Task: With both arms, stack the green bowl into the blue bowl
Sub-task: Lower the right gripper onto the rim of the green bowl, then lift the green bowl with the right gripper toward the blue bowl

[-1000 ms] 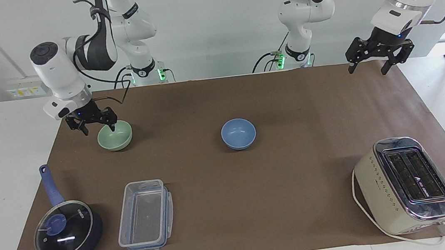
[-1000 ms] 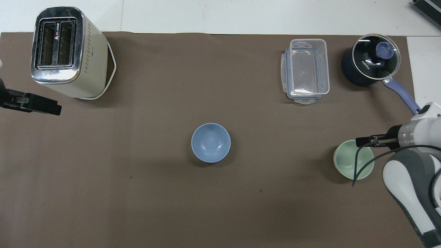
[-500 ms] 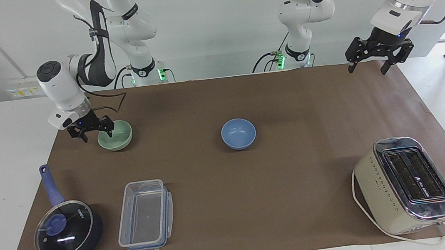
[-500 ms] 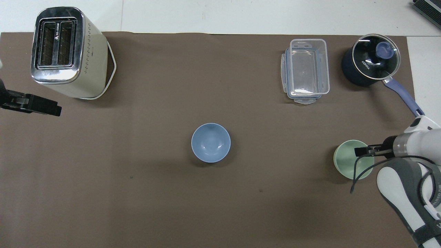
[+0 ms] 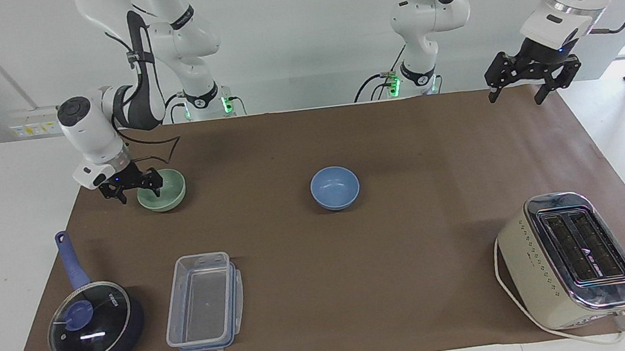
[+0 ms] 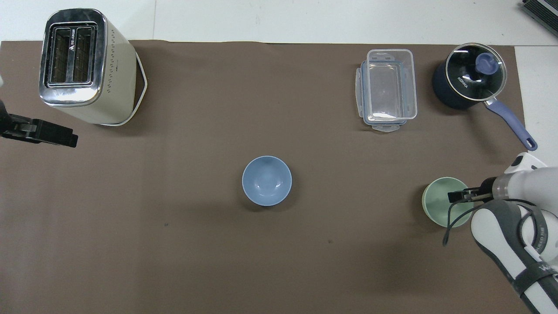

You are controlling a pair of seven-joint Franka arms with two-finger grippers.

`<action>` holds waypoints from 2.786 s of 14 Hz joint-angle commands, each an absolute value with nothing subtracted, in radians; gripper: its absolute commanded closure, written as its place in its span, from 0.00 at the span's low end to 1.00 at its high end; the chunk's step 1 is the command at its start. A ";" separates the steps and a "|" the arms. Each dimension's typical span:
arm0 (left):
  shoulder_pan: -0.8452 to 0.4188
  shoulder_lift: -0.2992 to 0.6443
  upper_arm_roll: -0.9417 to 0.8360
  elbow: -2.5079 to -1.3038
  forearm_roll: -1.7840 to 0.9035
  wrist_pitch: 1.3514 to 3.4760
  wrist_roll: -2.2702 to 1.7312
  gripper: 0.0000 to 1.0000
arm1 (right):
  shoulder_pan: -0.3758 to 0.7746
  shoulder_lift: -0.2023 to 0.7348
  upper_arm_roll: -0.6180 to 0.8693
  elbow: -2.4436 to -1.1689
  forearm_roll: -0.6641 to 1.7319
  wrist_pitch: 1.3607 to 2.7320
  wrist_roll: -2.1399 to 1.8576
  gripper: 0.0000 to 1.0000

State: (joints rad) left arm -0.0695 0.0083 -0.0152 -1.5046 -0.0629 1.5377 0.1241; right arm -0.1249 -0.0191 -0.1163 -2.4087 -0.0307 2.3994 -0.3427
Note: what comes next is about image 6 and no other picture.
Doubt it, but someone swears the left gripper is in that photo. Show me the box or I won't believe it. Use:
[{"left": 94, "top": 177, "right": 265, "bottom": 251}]
[{"left": 0, "top": 99, "right": 35, "bottom": 142}]

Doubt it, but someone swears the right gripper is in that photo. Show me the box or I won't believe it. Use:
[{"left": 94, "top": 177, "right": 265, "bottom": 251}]
[{"left": 467, "top": 176, "right": 497, "bottom": 202}]

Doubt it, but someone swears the blue bowl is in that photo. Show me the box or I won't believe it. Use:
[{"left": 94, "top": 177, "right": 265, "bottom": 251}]
[{"left": 242, "top": 156, "right": 293, "bottom": 207}]

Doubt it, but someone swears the green cup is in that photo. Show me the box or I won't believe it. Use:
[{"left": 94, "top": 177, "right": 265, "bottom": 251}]
[{"left": 422, "top": 177, "right": 474, "bottom": 228}]

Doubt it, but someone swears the dark blue saucepan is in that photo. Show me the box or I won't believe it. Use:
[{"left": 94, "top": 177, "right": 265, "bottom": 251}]
[{"left": 432, "top": 42, "right": 538, "bottom": 152}]

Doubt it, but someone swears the cream and chrome toaster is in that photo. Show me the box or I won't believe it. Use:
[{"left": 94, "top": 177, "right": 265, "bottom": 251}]
[{"left": 38, "top": 8, "right": 148, "bottom": 127}]

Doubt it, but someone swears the glass lid with blue knob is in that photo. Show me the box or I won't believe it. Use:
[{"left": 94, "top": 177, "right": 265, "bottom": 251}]
[{"left": 445, "top": 43, "right": 507, "bottom": 102}]

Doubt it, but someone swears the clear container lid with clasps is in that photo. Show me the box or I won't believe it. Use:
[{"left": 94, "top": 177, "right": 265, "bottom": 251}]
[{"left": 355, "top": 60, "right": 411, "bottom": 133}]

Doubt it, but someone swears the clear plastic container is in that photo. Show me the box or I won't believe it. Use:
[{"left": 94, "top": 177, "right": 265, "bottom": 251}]
[{"left": 366, "top": 49, "right": 418, "bottom": 121}]

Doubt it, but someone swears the grey ribbed metal device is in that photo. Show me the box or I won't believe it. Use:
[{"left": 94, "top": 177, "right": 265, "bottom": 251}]
[{"left": 521, "top": 0, "right": 558, "bottom": 25}]

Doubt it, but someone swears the black cable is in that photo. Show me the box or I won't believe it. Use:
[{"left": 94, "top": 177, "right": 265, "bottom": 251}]
[{"left": 442, "top": 197, "right": 551, "bottom": 259}]

